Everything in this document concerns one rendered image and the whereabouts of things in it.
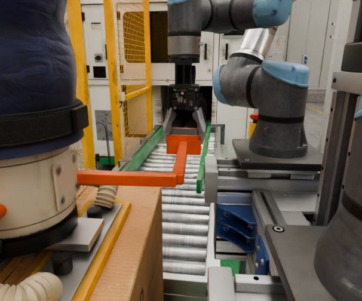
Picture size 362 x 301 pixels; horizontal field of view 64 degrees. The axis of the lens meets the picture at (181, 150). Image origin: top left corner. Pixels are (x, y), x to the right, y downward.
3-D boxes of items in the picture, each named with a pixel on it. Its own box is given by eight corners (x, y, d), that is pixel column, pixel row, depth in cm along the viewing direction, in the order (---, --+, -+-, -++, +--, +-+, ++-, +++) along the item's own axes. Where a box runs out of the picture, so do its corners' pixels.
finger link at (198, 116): (201, 149, 69) (187, 113, 67) (201, 142, 75) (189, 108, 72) (213, 145, 69) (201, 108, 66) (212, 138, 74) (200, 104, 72)
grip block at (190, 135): (169, 144, 80) (169, 127, 78) (201, 146, 79) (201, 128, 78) (166, 154, 72) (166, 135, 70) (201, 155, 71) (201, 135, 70)
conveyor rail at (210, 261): (215, 143, 318) (215, 126, 312) (220, 143, 317) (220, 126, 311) (203, 325, 99) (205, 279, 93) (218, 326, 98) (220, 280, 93)
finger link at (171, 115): (153, 144, 69) (166, 108, 67) (157, 138, 75) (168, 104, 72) (165, 148, 70) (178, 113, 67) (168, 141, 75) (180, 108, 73)
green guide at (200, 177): (207, 129, 314) (208, 121, 312) (217, 129, 313) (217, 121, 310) (196, 193, 163) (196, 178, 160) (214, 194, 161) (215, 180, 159)
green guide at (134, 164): (159, 128, 321) (159, 120, 318) (168, 128, 320) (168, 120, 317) (105, 188, 169) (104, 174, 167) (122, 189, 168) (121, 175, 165)
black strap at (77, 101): (-11, 114, 56) (-15, 94, 55) (106, 117, 55) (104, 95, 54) (-140, 149, 35) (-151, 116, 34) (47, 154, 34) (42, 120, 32)
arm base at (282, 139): (296, 142, 86) (300, 109, 83) (315, 159, 71) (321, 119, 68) (245, 141, 87) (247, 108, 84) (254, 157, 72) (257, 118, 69)
